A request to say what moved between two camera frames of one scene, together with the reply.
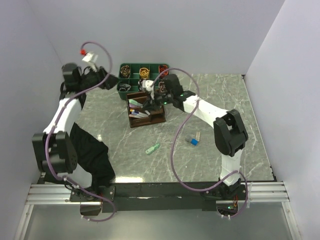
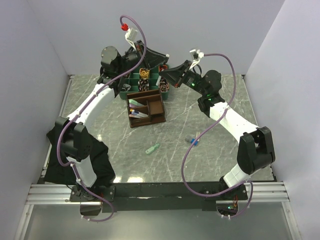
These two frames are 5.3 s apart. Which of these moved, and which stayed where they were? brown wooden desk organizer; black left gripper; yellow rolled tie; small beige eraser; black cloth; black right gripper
Moved: black right gripper; black left gripper
Stayed: brown wooden desk organizer; yellow rolled tie; black cloth; small beige eraser
